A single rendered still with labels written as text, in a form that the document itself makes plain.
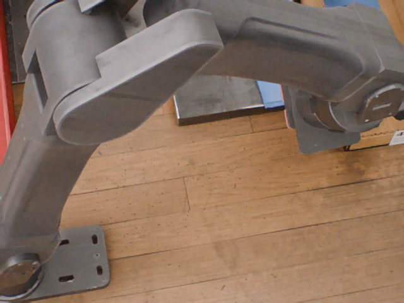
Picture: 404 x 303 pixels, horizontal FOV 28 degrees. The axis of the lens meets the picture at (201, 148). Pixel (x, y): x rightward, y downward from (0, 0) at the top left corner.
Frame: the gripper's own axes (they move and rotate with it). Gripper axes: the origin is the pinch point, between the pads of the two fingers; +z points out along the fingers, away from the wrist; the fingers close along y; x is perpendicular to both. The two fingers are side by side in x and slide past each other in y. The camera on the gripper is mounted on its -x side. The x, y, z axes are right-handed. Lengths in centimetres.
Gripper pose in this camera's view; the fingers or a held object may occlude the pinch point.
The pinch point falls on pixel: (297, 99)
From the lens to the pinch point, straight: 92.6
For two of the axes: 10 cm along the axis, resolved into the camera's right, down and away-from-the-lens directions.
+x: -9.7, 2.1, -1.5
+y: -1.9, -9.8, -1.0
